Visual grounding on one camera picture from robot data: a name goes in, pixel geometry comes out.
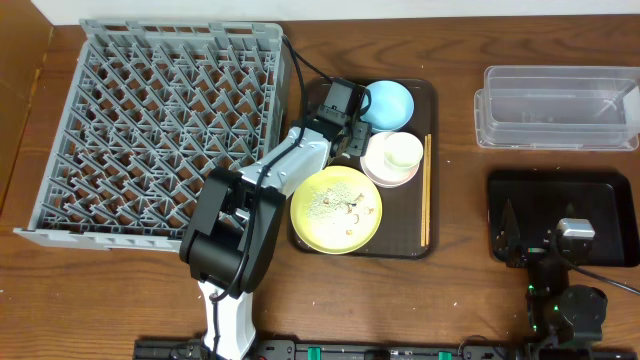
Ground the pale green cup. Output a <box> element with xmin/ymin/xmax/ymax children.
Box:
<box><xmin>383</xmin><ymin>132</ymin><xmax>424</xmax><ymax>170</ymax></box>

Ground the pink bowl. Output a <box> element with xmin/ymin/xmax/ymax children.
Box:
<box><xmin>360</xmin><ymin>132</ymin><xmax>422</xmax><ymax>188</ymax></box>

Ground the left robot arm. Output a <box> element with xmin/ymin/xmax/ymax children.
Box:
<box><xmin>179</xmin><ymin>105</ymin><xmax>372</xmax><ymax>359</ymax></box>

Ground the grey plastic dishwasher rack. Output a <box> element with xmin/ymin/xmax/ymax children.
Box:
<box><xmin>21</xmin><ymin>19</ymin><xmax>291</xmax><ymax>253</ymax></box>

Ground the wooden chopstick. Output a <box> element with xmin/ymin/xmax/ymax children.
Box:
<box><xmin>421</xmin><ymin>138</ymin><xmax>429</xmax><ymax>247</ymax></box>
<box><xmin>425</xmin><ymin>134</ymin><xmax>432</xmax><ymax>247</ymax></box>

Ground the wooden chopstick inner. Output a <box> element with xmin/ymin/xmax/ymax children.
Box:
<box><xmin>421</xmin><ymin>138</ymin><xmax>429</xmax><ymax>247</ymax></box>

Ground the wooden chopstick outer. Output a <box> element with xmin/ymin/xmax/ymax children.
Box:
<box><xmin>425</xmin><ymin>134</ymin><xmax>432</xmax><ymax>247</ymax></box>

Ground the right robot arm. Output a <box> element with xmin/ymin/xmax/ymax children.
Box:
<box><xmin>492</xmin><ymin>202</ymin><xmax>608</xmax><ymax>359</ymax></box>

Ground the clear plastic container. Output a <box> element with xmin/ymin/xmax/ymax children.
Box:
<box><xmin>474</xmin><ymin>65</ymin><xmax>639</xmax><ymax>152</ymax></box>

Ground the yellow plate with scraps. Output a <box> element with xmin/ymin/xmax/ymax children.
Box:
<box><xmin>290</xmin><ymin>166</ymin><xmax>383</xmax><ymax>255</ymax></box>

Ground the light blue bowl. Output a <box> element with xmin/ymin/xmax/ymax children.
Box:
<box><xmin>360</xmin><ymin>80</ymin><xmax>415</xmax><ymax>132</ymax></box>

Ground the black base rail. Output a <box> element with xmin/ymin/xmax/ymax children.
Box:
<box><xmin>132</xmin><ymin>337</ymin><xmax>640</xmax><ymax>360</ymax></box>

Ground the black plastic tray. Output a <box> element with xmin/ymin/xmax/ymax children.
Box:
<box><xmin>487</xmin><ymin>170</ymin><xmax>639</xmax><ymax>267</ymax></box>

